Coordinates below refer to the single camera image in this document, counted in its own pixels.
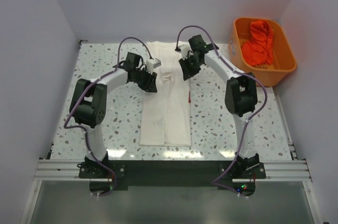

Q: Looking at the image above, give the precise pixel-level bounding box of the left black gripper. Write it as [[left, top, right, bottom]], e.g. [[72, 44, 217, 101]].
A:
[[133, 67, 157, 93]]

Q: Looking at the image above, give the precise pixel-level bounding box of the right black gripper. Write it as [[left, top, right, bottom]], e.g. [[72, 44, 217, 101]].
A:
[[180, 54, 203, 81]]

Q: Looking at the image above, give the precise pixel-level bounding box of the white coca-cola t shirt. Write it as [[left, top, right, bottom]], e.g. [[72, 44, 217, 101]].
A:
[[139, 41, 191, 147]]

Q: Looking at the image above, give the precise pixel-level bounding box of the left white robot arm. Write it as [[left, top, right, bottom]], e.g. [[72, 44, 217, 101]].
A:
[[64, 52, 161, 178]]

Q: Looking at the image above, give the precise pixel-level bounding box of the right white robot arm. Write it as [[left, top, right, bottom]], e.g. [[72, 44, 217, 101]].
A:
[[175, 35, 259, 178]]

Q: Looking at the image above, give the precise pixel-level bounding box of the orange t shirt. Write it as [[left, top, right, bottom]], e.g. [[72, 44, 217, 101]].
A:
[[241, 20, 274, 67]]

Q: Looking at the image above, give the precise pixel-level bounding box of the orange plastic basket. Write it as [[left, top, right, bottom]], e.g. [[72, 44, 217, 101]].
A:
[[228, 17, 297, 87]]

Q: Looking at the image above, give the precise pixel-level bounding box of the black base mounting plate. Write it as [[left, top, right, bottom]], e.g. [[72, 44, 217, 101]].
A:
[[77, 160, 266, 192]]

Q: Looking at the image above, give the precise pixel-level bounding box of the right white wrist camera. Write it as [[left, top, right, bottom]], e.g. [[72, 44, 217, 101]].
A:
[[175, 44, 191, 60]]

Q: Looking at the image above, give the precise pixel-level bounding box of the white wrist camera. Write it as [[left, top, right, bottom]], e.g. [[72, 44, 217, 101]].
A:
[[175, 44, 191, 60], [146, 58, 161, 73]]

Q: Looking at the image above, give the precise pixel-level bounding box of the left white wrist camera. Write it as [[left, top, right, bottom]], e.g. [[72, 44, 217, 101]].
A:
[[146, 58, 161, 73]]

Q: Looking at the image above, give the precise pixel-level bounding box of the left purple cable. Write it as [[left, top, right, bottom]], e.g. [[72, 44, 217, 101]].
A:
[[63, 38, 154, 198]]

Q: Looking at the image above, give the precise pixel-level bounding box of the purple cable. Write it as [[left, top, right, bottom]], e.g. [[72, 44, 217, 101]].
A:
[[174, 25, 269, 195], [63, 38, 154, 198]]

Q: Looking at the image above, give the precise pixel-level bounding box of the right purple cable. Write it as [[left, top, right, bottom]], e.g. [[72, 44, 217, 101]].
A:
[[174, 25, 269, 195]]

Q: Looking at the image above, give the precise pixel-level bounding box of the aluminium frame rail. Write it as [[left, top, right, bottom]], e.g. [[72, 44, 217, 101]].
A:
[[34, 142, 312, 182]]

